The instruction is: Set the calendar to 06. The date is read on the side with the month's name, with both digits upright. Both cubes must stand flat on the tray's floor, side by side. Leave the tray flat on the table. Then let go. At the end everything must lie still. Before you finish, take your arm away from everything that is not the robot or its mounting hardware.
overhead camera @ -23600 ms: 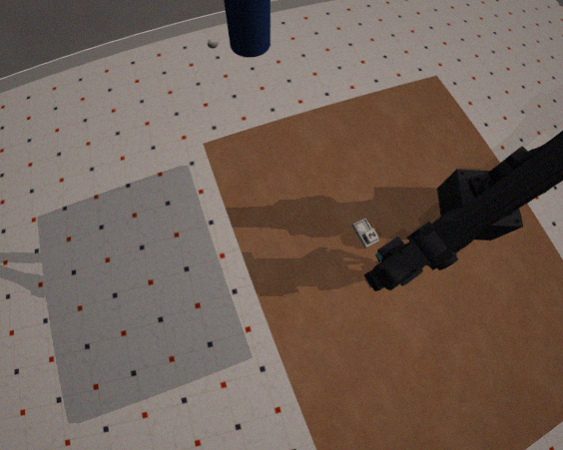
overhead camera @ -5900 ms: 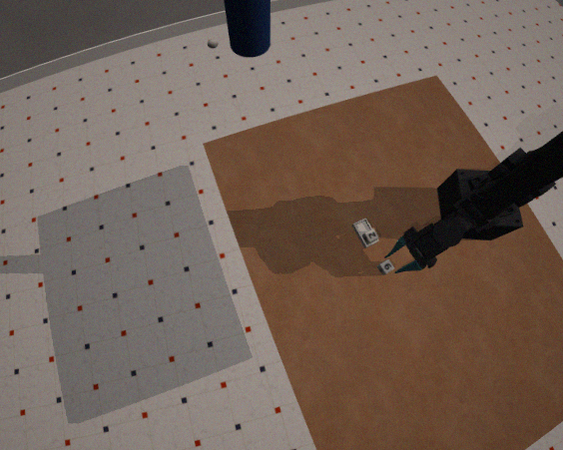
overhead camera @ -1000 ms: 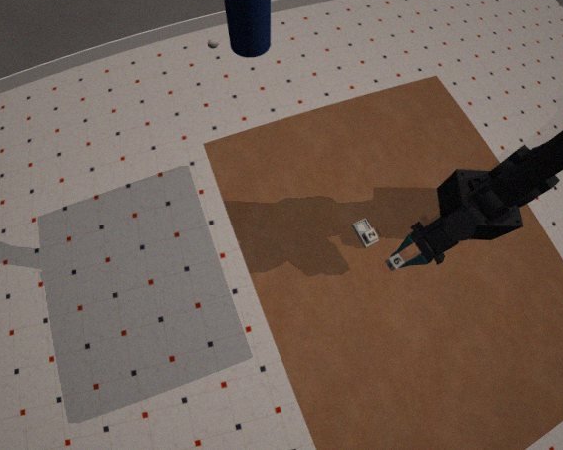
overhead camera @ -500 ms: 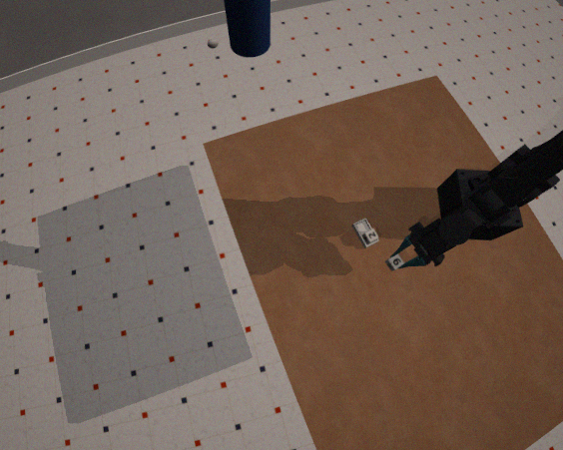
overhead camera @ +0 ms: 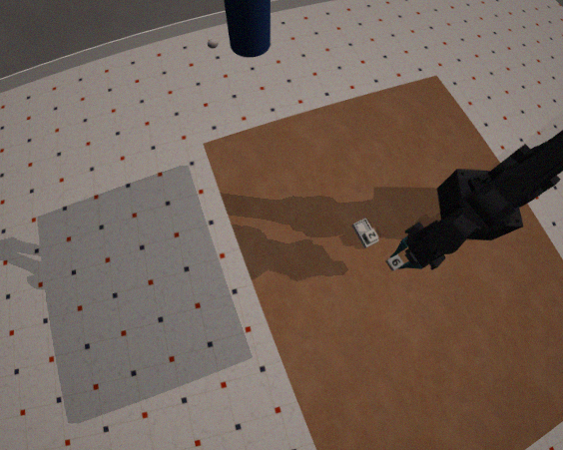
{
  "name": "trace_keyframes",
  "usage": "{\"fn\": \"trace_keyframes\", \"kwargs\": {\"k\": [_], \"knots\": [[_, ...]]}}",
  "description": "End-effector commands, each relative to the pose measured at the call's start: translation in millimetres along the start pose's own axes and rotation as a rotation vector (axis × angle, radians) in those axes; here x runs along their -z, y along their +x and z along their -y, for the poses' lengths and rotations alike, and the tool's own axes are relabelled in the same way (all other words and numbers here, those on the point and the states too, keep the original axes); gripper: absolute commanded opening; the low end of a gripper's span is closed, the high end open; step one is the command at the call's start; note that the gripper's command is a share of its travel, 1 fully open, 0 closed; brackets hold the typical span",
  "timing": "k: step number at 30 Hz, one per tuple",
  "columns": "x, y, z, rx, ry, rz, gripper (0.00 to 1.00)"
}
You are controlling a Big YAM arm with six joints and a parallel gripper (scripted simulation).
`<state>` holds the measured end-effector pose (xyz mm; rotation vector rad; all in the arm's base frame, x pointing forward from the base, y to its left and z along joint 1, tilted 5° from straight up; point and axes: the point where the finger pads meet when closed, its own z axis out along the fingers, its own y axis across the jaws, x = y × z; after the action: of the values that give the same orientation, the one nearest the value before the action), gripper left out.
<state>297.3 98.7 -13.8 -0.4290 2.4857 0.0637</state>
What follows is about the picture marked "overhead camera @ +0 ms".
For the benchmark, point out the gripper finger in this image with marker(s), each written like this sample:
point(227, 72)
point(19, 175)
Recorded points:
point(401, 247)
point(410, 266)

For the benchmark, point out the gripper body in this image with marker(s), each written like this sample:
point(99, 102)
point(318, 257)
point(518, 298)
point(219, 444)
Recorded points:
point(411, 240)

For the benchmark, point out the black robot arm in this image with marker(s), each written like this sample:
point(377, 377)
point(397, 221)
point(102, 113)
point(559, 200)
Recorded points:
point(489, 209)

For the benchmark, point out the white rectangular tray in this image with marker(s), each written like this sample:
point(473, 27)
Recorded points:
point(360, 228)

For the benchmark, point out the white number cube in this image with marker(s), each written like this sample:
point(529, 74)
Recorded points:
point(370, 236)
point(394, 262)

